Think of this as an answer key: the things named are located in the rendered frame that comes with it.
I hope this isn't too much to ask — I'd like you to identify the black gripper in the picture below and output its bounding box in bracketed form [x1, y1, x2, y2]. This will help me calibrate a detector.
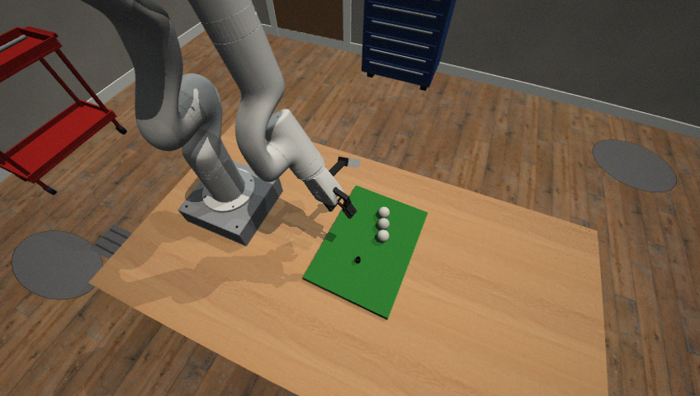
[301, 163, 357, 219]

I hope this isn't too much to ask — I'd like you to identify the green mat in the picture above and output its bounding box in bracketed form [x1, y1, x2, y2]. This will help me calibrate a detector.
[303, 186, 428, 319]

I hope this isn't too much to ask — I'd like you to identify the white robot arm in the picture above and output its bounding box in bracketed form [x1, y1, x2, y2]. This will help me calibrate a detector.
[81, 0, 324, 212]

